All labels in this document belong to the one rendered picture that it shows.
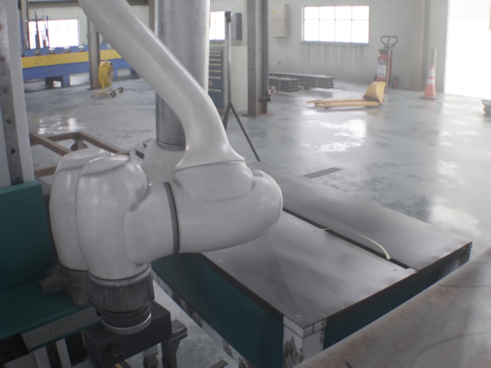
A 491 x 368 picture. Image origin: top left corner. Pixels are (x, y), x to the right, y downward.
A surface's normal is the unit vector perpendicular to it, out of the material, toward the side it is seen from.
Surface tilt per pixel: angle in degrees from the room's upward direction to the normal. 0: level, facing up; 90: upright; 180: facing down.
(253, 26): 90
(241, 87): 90
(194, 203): 52
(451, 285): 0
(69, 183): 67
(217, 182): 61
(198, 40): 99
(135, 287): 90
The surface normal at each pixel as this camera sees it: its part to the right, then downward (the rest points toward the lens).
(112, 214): 0.29, 0.22
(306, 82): -0.68, 0.23
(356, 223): 0.00, -0.95
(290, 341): -0.82, 0.18
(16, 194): 0.70, 0.21
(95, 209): -0.16, 0.15
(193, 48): 0.50, 0.41
